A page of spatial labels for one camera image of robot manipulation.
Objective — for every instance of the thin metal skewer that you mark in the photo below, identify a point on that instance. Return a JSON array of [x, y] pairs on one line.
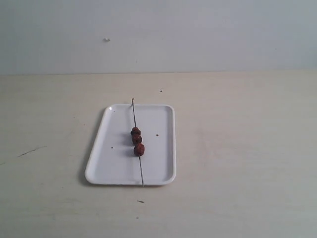
[[139, 158]]

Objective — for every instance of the white rectangular plastic tray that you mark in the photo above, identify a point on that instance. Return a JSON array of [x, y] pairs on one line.
[[112, 160]]

